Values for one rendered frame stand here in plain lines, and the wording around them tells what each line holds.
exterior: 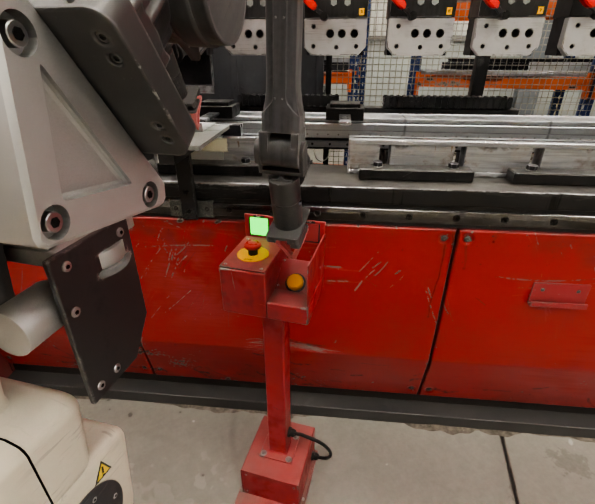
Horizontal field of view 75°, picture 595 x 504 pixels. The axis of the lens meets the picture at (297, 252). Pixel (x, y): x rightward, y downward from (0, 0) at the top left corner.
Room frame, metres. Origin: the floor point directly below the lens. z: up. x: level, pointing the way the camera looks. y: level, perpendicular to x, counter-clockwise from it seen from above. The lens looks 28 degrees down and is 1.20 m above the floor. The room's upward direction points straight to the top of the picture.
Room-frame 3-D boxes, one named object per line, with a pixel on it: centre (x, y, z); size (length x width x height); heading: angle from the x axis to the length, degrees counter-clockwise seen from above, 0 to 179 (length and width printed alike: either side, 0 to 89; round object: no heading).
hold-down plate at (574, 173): (1.00, -0.72, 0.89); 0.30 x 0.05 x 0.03; 84
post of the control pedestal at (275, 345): (0.78, 0.05, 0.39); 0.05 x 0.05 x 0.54; 74
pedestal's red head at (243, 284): (0.78, 0.05, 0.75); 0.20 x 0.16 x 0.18; 74
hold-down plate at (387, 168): (1.04, -0.32, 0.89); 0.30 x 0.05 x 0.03; 84
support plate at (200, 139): (1.01, 0.29, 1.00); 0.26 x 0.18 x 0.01; 174
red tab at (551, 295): (0.90, -0.73, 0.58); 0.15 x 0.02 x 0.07; 84
